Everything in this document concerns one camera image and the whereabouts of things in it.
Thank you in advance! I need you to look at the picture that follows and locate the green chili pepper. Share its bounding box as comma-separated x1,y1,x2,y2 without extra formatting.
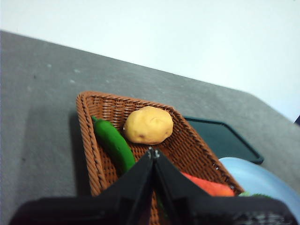
91,116,136,174

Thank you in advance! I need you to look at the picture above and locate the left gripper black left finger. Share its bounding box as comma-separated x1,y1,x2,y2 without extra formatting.
9,147,155,225

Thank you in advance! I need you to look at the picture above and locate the black rectangular tray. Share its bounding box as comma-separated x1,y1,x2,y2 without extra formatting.
182,116,265,165

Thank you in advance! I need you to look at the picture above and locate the yellow potato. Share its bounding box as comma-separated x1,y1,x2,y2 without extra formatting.
123,105,174,145

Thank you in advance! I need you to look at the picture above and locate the orange carrot with green leaves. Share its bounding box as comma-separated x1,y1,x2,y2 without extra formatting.
180,172,265,199

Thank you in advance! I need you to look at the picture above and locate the brown woven wicker basket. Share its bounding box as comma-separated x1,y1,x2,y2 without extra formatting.
75,90,246,225

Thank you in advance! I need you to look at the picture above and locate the light blue round plate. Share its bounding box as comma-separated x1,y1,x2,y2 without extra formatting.
217,157,300,218

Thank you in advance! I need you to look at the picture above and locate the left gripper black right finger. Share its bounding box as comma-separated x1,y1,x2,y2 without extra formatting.
153,148,299,225

